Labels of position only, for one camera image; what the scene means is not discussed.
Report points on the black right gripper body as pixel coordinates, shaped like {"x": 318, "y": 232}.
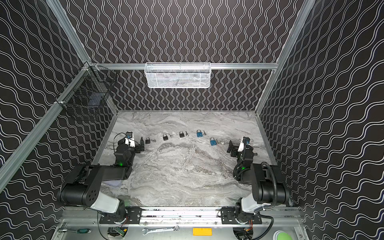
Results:
{"x": 237, "y": 147}

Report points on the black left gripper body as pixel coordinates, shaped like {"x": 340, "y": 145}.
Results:
{"x": 137, "y": 147}

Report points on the black padlock with key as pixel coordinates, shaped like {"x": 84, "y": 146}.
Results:
{"x": 148, "y": 141}

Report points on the blue padlock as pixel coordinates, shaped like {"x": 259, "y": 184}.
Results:
{"x": 200, "y": 133}
{"x": 215, "y": 141}

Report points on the dark padlock with keyring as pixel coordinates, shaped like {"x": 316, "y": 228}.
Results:
{"x": 166, "y": 137}

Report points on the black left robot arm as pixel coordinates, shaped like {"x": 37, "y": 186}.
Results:
{"x": 82, "y": 186}

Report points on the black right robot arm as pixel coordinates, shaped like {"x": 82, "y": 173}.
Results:
{"x": 268, "y": 185}

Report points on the silver open-end wrench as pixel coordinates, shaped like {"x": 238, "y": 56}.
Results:
{"x": 147, "y": 231}

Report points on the yellow label plate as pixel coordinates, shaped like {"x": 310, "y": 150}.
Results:
{"x": 202, "y": 232}

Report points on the green round button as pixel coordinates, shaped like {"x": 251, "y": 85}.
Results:
{"x": 281, "y": 235}

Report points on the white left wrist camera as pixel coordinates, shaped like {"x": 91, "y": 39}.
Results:
{"x": 129, "y": 139}

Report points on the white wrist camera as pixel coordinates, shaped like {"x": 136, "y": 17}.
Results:
{"x": 129, "y": 139}
{"x": 244, "y": 145}

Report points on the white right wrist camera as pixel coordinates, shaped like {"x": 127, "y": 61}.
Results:
{"x": 244, "y": 145}

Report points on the white wire mesh basket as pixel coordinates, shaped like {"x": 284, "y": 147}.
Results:
{"x": 178, "y": 75}

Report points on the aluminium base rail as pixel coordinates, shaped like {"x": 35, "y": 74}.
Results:
{"x": 181, "y": 216}

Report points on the black wire mesh basket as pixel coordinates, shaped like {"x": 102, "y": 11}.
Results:
{"x": 88, "y": 97}

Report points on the green handled screwdriver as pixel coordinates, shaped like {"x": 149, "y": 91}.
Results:
{"x": 78, "y": 231}

